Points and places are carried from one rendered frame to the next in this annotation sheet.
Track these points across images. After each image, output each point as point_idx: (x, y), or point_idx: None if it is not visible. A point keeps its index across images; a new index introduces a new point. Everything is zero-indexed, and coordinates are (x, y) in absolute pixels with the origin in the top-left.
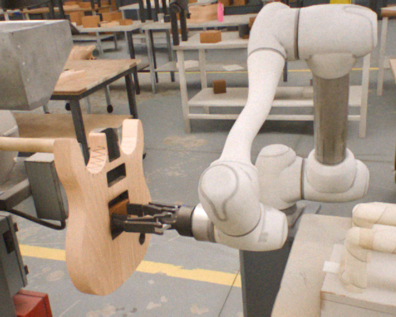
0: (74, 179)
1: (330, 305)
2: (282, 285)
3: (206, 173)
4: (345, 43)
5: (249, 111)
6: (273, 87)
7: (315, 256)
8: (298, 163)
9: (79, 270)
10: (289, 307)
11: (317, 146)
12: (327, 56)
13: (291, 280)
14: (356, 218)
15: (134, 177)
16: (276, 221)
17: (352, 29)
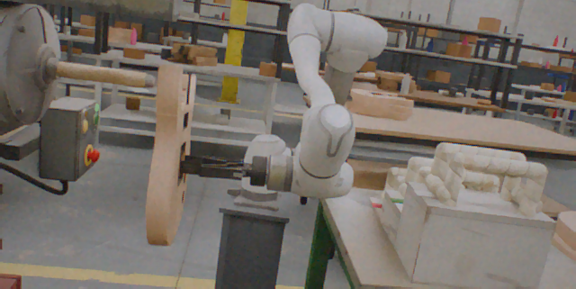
0: (175, 109)
1: (433, 218)
2: (340, 230)
3: (324, 109)
4: (366, 43)
5: (317, 76)
6: (318, 66)
7: (351, 212)
8: (288, 151)
9: (162, 210)
10: (356, 244)
11: None
12: (351, 51)
13: (345, 227)
14: (442, 153)
15: (188, 130)
16: (348, 169)
17: (373, 34)
